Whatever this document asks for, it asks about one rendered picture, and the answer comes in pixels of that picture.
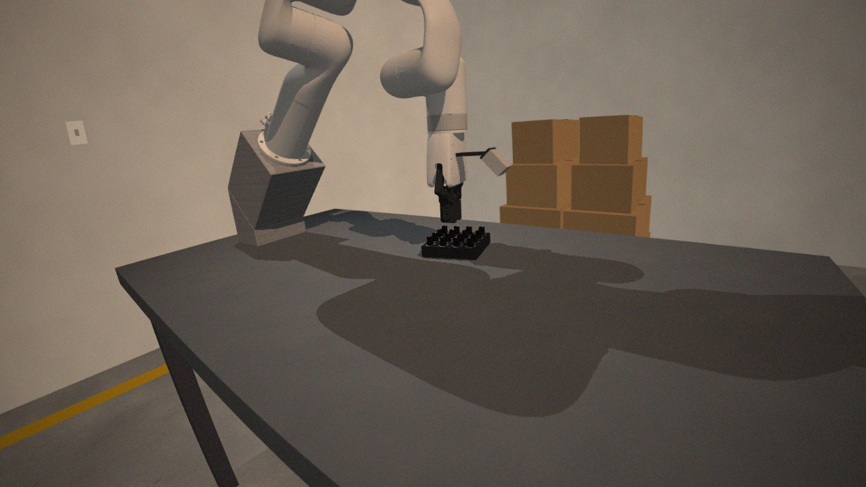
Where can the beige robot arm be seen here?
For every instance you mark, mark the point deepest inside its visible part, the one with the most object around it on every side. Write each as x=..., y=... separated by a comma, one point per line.
x=323, y=48

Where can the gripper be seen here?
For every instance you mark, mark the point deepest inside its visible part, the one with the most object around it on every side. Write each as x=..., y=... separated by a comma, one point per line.
x=444, y=168

